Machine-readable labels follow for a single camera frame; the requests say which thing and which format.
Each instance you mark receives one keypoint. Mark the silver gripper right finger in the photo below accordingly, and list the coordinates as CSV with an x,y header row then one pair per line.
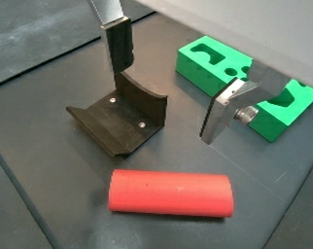
x,y
234,101

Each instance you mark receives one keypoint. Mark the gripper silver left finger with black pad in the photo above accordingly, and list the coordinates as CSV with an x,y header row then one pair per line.
x,y
116,28

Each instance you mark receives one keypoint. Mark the red oval cylinder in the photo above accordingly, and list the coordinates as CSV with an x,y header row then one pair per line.
x,y
176,193

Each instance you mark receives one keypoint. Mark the green foam shape board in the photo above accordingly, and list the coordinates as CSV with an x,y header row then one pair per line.
x,y
211,64

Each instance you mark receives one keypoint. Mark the black cradle fixture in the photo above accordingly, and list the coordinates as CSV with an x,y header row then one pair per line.
x,y
126,118

